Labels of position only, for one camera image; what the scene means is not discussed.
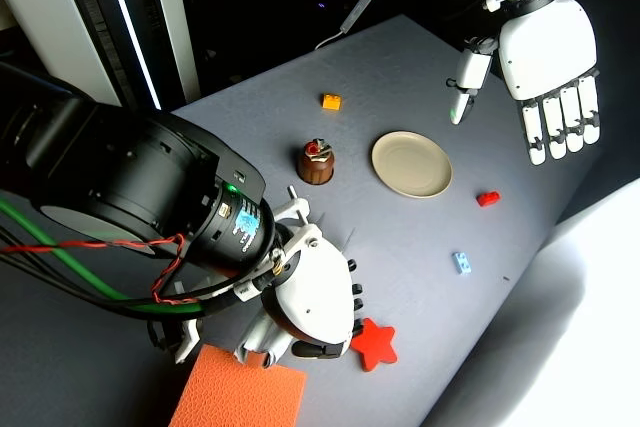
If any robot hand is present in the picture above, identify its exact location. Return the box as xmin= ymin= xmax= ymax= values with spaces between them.
xmin=446 ymin=0 xmax=601 ymax=167
xmin=259 ymin=234 xmax=366 ymax=362

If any brown chocolate cupcake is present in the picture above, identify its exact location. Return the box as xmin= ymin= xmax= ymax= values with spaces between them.
xmin=296 ymin=138 xmax=336 ymax=187

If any beige round plate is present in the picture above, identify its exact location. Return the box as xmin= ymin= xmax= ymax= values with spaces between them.
xmin=370 ymin=130 xmax=454 ymax=200

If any red star block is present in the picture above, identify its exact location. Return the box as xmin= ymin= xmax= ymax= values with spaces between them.
xmin=349 ymin=317 xmax=400 ymax=373

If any orange textured box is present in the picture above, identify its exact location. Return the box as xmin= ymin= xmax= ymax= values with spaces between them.
xmin=168 ymin=344 xmax=308 ymax=427

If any grey table cloth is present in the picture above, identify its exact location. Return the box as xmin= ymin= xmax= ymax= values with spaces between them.
xmin=0 ymin=14 xmax=619 ymax=427

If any lit white light strip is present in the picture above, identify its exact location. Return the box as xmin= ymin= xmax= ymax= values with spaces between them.
xmin=99 ymin=0 xmax=162 ymax=111

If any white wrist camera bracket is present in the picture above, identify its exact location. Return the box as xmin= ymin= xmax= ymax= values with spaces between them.
xmin=147 ymin=319 xmax=204 ymax=366

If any white cable adapter blue plug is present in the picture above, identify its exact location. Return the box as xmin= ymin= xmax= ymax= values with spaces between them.
xmin=314 ymin=0 xmax=377 ymax=51

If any white frame post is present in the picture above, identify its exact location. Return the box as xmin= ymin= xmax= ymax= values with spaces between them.
xmin=147 ymin=0 xmax=201 ymax=103

